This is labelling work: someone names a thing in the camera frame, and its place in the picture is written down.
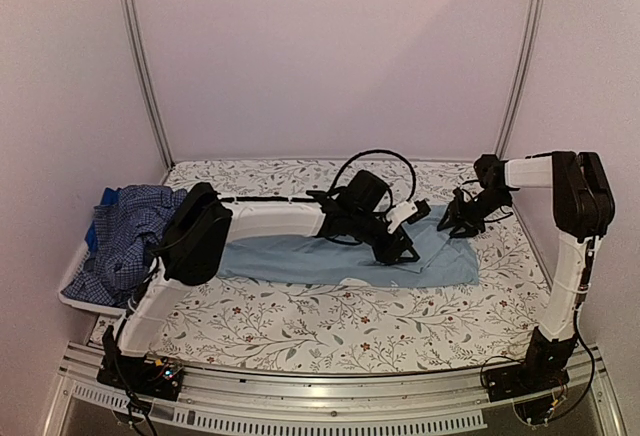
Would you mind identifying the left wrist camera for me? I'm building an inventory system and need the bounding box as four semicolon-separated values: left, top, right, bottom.
384;200;431;234

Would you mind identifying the light blue t-shirt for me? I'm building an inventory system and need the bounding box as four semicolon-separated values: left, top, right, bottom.
218;205;479;289

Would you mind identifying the floral patterned table mat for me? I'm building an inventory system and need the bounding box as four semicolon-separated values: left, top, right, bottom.
149;160;549;373

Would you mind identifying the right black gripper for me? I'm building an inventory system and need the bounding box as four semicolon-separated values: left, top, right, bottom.
439;188;512;237

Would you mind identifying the white plastic laundry basket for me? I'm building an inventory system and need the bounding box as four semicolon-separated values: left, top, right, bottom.
58;238;136;316

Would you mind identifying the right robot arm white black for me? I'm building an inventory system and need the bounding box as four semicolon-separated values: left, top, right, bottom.
437;151;615;392

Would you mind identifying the aluminium frame post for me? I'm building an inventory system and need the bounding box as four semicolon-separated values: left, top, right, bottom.
494;0;544;157
120;0;175;170

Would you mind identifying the front aluminium rail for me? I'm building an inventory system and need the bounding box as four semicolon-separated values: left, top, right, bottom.
43;343;627;435

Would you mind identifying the dark blue checkered shirt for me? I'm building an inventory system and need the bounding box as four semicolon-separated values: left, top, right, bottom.
85;185;188;292

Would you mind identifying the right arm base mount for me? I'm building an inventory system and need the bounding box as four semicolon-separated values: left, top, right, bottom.
480;360;569;402

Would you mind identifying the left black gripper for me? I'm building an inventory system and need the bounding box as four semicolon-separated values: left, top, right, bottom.
350;210;421;267

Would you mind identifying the left aluminium frame post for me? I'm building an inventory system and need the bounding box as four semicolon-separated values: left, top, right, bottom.
120;0;175;170

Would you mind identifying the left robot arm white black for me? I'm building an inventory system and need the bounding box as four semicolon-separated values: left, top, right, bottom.
101;170;431;390

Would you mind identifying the right aluminium frame post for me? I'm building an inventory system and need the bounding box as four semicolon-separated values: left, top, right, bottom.
494;0;544;157

